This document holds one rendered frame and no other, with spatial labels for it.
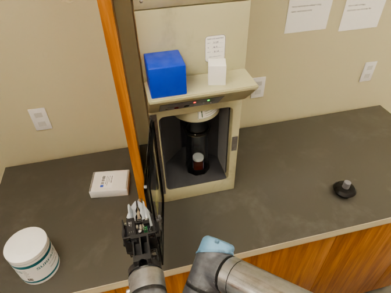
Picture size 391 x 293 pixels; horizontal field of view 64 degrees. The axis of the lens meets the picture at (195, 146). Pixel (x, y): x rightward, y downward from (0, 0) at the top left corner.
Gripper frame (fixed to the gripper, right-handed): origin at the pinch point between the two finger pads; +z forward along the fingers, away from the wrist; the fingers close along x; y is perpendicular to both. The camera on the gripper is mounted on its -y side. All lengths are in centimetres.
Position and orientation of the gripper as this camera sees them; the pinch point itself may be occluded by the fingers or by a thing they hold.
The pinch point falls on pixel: (137, 207)
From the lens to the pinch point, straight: 85.2
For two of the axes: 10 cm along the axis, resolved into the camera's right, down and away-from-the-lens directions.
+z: -2.4, -6.3, 7.4
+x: -9.7, 1.7, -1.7
